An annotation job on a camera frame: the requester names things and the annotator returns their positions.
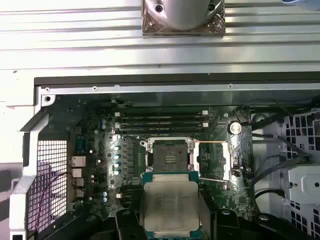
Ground blue serial port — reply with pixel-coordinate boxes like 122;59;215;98
74;138;87;155

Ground grey round cable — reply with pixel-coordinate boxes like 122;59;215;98
249;153;291;191

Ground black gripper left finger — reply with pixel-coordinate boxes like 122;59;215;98
42;183;145;240

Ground thin dark fan wire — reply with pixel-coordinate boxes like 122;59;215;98
34;171;76;227

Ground CPU socket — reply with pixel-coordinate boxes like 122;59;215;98
141;136;201;176

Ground green motherboard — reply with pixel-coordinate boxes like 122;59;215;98
48;99;253;226

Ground white perforated drive cage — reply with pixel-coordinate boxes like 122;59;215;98
282;109;320;240

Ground RAM slot black clips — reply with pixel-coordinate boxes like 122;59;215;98
118;126;210;134
117;116;210;123

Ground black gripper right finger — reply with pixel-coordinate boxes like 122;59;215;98
198;177;312;240

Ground silver topped CPU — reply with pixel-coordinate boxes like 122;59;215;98
140;171;202;240

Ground RAM slot white clips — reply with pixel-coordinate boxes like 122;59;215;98
114;111;210;118
114;121;210;129

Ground square brown base plate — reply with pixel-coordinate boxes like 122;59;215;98
141;0;226;38

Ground grey metal PC case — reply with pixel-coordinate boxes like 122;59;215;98
8;72;320;240

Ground metal socket cover frame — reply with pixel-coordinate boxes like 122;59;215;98
189;141;231;183

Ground dark flat cable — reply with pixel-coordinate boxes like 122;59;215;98
251;132;313;162

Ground black round cable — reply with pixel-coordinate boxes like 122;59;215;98
253;188;287;203

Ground round silver coin battery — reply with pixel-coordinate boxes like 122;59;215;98
229;121;243;135

